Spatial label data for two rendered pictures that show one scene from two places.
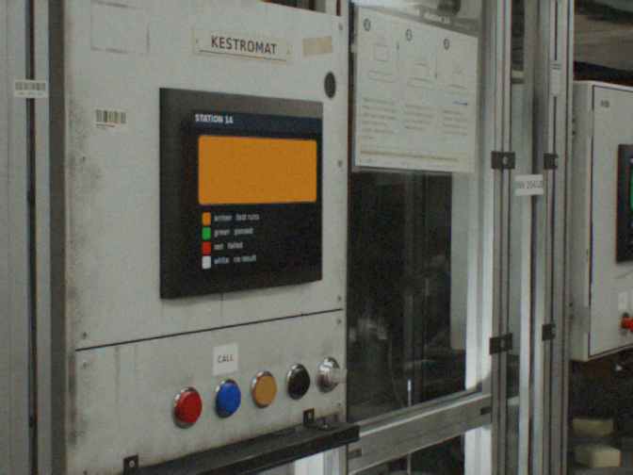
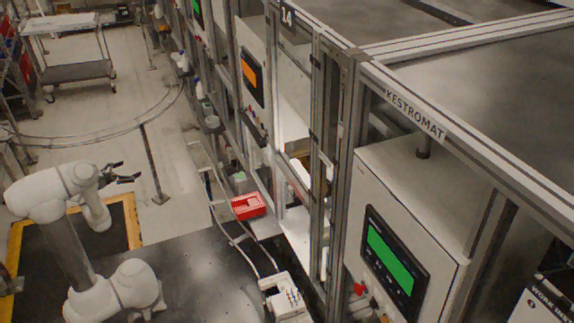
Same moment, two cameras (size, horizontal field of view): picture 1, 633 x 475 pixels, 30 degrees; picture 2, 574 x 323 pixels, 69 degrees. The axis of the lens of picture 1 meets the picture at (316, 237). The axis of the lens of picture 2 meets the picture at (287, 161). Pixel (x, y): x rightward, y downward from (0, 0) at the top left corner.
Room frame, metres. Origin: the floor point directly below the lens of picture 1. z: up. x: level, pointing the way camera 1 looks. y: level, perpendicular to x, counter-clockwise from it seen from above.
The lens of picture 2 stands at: (2.26, -1.30, 2.45)
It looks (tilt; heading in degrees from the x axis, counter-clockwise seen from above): 37 degrees down; 122
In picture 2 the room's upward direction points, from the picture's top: 1 degrees counter-clockwise
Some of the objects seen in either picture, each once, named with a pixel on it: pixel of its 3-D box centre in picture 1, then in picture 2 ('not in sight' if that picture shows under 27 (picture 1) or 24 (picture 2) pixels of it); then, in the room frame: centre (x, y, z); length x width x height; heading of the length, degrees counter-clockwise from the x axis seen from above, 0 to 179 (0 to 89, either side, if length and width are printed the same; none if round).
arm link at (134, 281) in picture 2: not in sight; (134, 281); (1.00, -0.65, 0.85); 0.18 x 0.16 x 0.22; 68
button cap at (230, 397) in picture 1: (225, 398); not in sight; (1.20, 0.09, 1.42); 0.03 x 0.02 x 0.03; 144
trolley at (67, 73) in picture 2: not in sight; (72, 55); (-2.51, 1.42, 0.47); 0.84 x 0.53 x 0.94; 48
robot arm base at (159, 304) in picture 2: not in sight; (144, 301); (1.02, -0.65, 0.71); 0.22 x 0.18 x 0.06; 144
